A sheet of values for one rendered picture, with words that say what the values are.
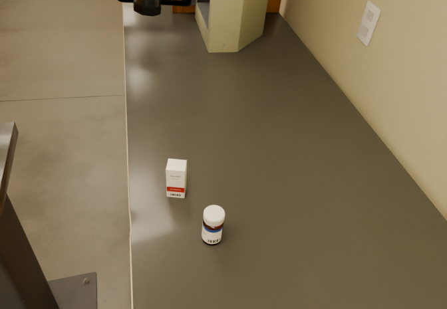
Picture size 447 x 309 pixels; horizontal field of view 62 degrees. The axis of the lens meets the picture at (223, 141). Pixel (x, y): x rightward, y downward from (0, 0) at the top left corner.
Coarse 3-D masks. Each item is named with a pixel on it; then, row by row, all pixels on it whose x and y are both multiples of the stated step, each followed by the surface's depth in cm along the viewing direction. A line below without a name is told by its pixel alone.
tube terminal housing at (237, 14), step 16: (224, 0) 123; (240, 0) 124; (256, 0) 133; (224, 16) 127; (240, 16) 128; (256, 16) 138; (208, 32) 132; (224, 32) 131; (240, 32) 133; (256, 32) 144; (208, 48) 134; (224, 48) 135; (240, 48) 138
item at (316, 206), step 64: (128, 64) 124; (192, 64) 128; (256, 64) 131; (320, 64) 135; (128, 128) 99; (192, 128) 101; (256, 128) 104; (320, 128) 106; (128, 192) 82; (192, 192) 84; (256, 192) 86; (320, 192) 87; (384, 192) 89; (192, 256) 72; (256, 256) 73; (320, 256) 74; (384, 256) 75
